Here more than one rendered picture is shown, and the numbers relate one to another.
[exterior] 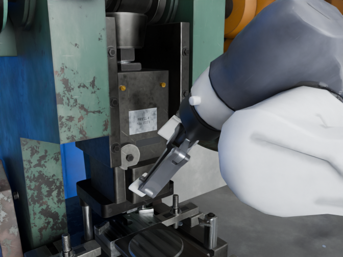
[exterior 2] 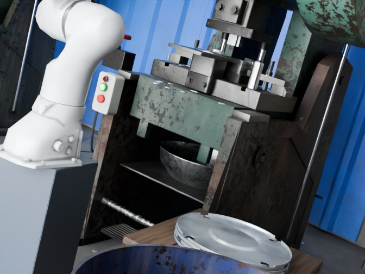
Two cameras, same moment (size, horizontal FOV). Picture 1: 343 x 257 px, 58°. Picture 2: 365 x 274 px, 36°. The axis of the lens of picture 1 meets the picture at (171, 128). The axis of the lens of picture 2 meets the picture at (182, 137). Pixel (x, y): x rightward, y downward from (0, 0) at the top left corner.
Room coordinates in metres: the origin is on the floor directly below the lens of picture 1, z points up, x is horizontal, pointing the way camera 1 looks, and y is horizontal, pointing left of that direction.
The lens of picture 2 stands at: (-0.04, -1.76, 0.84)
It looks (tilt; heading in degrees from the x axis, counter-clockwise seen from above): 11 degrees down; 71
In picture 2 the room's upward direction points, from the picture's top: 15 degrees clockwise
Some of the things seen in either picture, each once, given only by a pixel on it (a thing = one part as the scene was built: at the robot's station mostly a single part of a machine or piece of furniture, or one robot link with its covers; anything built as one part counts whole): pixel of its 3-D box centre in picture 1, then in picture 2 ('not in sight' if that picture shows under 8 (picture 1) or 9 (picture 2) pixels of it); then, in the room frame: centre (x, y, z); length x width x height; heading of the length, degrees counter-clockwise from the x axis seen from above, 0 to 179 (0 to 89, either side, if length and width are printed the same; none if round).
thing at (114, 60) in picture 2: not in sight; (115, 73); (0.35, 0.22, 0.62); 0.10 x 0.06 x 0.20; 128
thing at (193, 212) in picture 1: (177, 210); (270, 76); (0.83, -0.02, 0.76); 0.17 x 0.06 x 0.10; 128
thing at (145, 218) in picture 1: (128, 230); (229, 63); (0.72, 0.11, 0.76); 0.15 x 0.09 x 0.05; 128
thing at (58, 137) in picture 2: not in sight; (45, 128); (0.09, -0.41, 0.52); 0.22 x 0.19 x 0.14; 48
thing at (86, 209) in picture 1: (87, 213); (222, 47); (0.72, 0.22, 0.81); 0.02 x 0.02 x 0.14
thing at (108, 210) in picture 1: (125, 192); (238, 35); (0.73, 0.12, 0.86); 0.20 x 0.16 x 0.05; 128
